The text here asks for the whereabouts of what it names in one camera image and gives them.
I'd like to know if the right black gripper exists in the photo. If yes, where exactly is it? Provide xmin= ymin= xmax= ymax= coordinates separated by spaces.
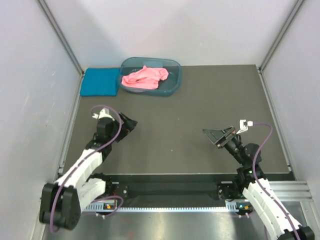
xmin=202 ymin=125 xmax=247 ymax=166

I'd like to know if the pink t shirt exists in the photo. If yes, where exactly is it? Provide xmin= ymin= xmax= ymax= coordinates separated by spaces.
xmin=121 ymin=65 xmax=169 ymax=90

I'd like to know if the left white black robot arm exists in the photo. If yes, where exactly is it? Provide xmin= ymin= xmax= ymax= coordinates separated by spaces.
xmin=39 ymin=108 xmax=138 ymax=232

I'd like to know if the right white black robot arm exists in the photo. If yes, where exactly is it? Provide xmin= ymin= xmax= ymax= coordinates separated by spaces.
xmin=202 ymin=126 xmax=316 ymax=240

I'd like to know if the folded blue t shirt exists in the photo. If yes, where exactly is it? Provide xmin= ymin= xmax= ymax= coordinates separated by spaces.
xmin=80 ymin=68 xmax=120 ymax=97

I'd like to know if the teal plastic tub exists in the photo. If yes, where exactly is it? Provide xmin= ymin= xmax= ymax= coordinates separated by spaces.
xmin=117 ymin=57 xmax=182 ymax=97

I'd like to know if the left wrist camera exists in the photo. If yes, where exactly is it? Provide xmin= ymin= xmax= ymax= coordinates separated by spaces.
xmin=92 ymin=108 xmax=115 ymax=121

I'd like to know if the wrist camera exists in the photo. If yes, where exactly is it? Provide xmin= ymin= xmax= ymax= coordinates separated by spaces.
xmin=92 ymin=108 xmax=115 ymax=121
xmin=237 ymin=119 xmax=254 ymax=134

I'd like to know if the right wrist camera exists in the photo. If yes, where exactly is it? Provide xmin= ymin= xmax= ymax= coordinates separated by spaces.
xmin=237 ymin=119 xmax=254 ymax=134

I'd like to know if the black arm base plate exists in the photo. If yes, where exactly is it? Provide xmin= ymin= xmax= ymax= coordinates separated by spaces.
xmin=108 ymin=173 xmax=237 ymax=200

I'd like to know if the grey slotted cable duct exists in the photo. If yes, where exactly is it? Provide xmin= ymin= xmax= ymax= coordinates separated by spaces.
xmin=83 ymin=200 xmax=253 ymax=213

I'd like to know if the aluminium frame rail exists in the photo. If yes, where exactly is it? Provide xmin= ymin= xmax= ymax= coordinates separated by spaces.
xmin=269 ymin=181 xmax=313 ymax=202

